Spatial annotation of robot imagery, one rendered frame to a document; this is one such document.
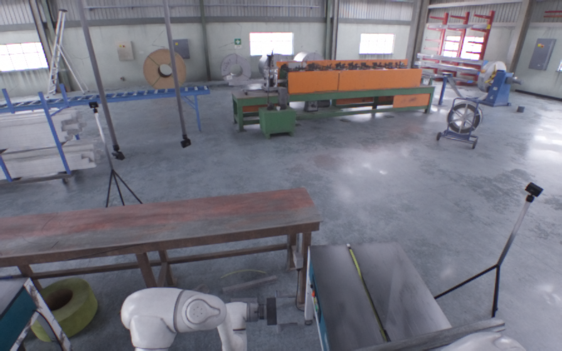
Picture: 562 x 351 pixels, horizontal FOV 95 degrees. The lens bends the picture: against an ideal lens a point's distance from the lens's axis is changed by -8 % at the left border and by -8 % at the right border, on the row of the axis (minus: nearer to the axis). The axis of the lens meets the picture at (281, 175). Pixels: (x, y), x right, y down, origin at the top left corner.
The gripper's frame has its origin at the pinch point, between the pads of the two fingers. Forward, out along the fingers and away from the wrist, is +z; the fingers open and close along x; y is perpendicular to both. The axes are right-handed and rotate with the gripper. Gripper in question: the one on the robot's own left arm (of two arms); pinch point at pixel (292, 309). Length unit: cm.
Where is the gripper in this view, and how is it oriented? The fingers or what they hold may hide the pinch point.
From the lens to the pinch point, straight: 156.7
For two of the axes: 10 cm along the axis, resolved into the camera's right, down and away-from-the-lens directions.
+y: -0.3, 4.4, 9.0
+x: 0.6, 9.0, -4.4
